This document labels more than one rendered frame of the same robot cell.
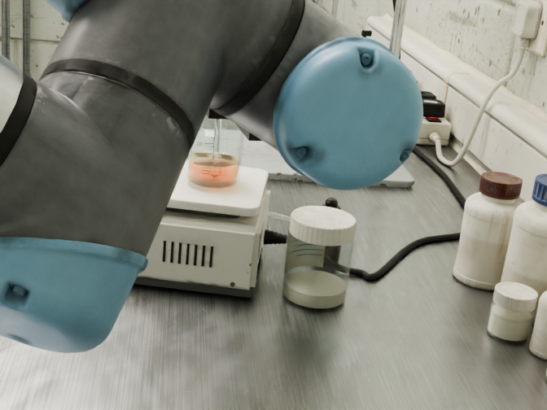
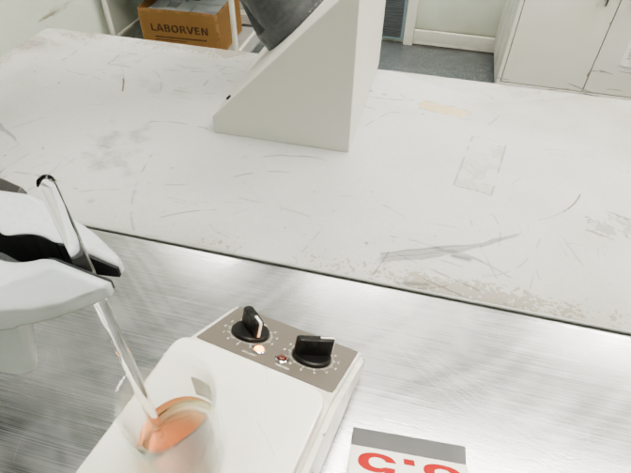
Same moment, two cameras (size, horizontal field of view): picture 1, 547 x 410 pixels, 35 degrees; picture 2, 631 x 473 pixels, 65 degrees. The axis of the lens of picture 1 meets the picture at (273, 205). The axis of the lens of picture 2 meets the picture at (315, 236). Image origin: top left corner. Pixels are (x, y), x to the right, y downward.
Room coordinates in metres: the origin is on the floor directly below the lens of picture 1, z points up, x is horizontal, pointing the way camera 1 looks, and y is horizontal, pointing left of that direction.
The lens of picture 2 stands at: (0.87, -0.03, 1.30)
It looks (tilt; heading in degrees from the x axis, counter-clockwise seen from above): 45 degrees down; 111
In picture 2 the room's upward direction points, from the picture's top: 1 degrees clockwise
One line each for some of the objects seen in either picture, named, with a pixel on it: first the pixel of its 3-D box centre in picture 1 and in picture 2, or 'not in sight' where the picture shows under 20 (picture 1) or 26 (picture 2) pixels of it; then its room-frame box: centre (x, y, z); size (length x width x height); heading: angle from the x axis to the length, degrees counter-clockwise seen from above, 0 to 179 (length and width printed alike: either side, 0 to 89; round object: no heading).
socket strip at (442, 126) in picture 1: (404, 103); not in sight; (1.51, -0.21, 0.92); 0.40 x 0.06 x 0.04; 7
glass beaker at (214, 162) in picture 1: (218, 146); (175, 429); (0.76, 0.06, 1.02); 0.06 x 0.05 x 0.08; 109
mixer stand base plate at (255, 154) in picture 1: (295, 155); not in sight; (1.17, -0.02, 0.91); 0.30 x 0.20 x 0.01; 97
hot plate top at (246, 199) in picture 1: (200, 184); (206, 439); (0.77, 0.07, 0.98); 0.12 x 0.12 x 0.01; 88
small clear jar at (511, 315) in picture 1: (511, 312); not in sight; (0.69, -0.22, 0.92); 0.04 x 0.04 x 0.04
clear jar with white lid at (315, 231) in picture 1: (318, 257); not in sight; (0.72, -0.05, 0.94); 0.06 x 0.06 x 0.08
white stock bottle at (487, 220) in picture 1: (492, 229); not in sight; (0.81, -0.22, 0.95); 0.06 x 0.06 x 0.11
